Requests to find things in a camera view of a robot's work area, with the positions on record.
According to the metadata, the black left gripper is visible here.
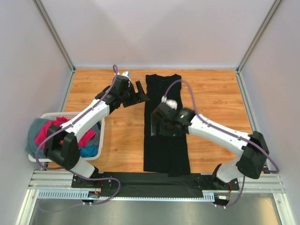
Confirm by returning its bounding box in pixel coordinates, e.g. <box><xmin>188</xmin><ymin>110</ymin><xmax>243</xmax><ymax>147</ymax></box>
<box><xmin>120</xmin><ymin>81</ymin><xmax>149</xmax><ymax>108</ymax></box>

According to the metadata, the black t-shirt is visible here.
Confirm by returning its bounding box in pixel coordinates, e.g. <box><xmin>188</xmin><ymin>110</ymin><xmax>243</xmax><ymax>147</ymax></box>
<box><xmin>143</xmin><ymin>74</ymin><xmax>190</xmax><ymax>177</ymax></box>

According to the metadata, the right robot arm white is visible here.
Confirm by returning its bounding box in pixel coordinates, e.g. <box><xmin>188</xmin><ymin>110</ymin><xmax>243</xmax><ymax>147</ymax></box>
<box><xmin>151</xmin><ymin>100</ymin><xmax>269</xmax><ymax>189</ymax></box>

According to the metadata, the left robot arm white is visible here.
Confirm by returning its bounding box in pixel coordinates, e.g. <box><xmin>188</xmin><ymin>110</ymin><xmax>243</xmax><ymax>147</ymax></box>
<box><xmin>42</xmin><ymin>72</ymin><xmax>149</xmax><ymax>188</ymax></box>

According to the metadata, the white plastic laundry basket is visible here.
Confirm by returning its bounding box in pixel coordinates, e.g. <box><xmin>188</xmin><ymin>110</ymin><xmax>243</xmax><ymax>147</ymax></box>
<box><xmin>29</xmin><ymin>112</ymin><xmax>105</xmax><ymax>162</ymax></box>

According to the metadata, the blue t-shirt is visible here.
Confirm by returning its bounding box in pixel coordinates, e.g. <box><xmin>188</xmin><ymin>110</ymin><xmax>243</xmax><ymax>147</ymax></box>
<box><xmin>79</xmin><ymin>145</ymin><xmax>98</xmax><ymax>158</ymax></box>

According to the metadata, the black base mat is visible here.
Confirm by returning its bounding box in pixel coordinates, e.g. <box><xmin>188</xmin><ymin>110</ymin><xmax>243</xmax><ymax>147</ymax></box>
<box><xmin>100</xmin><ymin>172</ymin><xmax>240</xmax><ymax>198</ymax></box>

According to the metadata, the pink t-shirt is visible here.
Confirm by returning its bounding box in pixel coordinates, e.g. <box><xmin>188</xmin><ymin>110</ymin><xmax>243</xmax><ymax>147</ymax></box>
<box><xmin>32</xmin><ymin>117</ymin><xmax>99</xmax><ymax>148</ymax></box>

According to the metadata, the grey t-shirt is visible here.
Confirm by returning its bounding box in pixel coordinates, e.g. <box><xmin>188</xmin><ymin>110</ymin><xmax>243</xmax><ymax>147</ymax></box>
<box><xmin>25</xmin><ymin>118</ymin><xmax>50</xmax><ymax>158</ymax></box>

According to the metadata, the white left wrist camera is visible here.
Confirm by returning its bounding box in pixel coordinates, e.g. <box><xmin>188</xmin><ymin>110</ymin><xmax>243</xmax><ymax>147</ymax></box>
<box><xmin>121</xmin><ymin>71</ymin><xmax>131</xmax><ymax>80</ymax></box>

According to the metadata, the aluminium frame post right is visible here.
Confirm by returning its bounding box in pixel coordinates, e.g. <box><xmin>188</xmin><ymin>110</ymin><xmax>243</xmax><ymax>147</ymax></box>
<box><xmin>236</xmin><ymin>0</ymin><xmax>285</xmax><ymax>72</ymax></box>

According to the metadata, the aluminium frame post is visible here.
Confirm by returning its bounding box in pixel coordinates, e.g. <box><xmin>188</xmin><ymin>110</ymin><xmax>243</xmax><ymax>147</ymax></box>
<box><xmin>236</xmin><ymin>0</ymin><xmax>285</xmax><ymax>72</ymax></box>
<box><xmin>32</xmin><ymin>0</ymin><xmax>76</xmax><ymax>72</ymax></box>

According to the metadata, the slotted cable duct rail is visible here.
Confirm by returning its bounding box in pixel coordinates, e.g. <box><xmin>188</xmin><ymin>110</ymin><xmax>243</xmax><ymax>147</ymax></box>
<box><xmin>37</xmin><ymin>190</ymin><xmax>216</xmax><ymax>202</ymax></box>

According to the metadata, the aluminium frame post left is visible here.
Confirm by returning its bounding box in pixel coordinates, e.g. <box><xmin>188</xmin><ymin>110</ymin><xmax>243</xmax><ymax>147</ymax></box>
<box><xmin>32</xmin><ymin>0</ymin><xmax>76</xmax><ymax>72</ymax></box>

